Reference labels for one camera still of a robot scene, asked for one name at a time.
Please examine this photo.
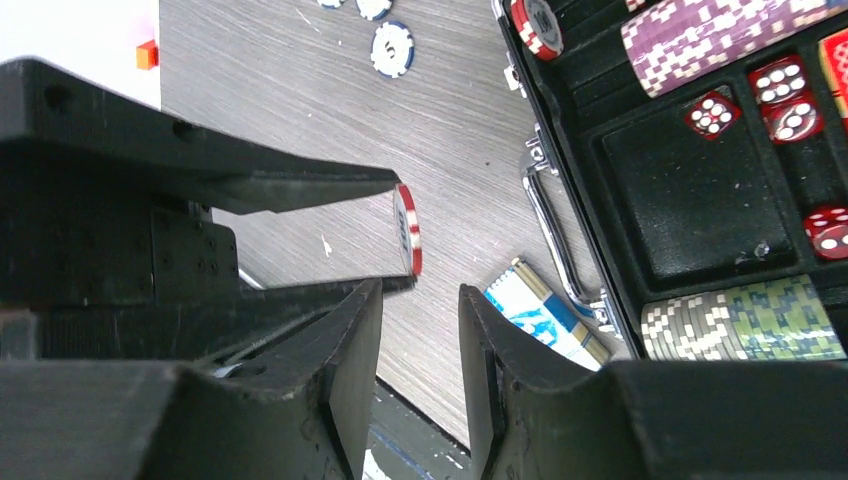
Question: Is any red white 100 chip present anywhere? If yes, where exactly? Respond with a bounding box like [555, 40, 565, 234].
[394, 183, 423, 276]

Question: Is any red playing card deck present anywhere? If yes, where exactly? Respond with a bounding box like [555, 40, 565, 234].
[818, 29, 847, 130]

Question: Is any purple poker chip stack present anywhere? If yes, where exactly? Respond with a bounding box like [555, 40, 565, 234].
[620, 0, 847, 98]

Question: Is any blue white chip lower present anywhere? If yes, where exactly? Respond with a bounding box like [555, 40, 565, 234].
[370, 21, 415, 79]

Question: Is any blue white chip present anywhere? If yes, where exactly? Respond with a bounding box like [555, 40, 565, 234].
[317, 0, 345, 9]
[356, 0, 393, 21]
[370, 21, 415, 79]

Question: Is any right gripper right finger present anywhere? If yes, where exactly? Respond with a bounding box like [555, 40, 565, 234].
[458, 285, 610, 479]

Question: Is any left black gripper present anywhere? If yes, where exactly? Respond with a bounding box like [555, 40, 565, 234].
[1, 58, 417, 365]

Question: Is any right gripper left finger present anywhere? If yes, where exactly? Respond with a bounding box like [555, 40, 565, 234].
[218, 278, 384, 479]

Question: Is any grey camo chip stack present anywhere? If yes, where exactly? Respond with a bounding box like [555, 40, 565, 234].
[640, 275, 847, 361]

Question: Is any blue playing card deck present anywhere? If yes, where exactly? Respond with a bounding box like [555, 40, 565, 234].
[484, 258, 611, 371]

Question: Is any black poker chip case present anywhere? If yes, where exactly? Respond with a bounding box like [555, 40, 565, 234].
[492, 1, 847, 359]

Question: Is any blue white chip far left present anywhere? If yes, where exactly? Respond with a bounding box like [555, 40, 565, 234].
[317, 0, 345, 9]

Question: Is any red die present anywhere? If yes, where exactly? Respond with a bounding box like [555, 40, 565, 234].
[803, 205, 847, 260]
[748, 54, 808, 105]
[761, 93, 824, 144]
[685, 90, 741, 140]

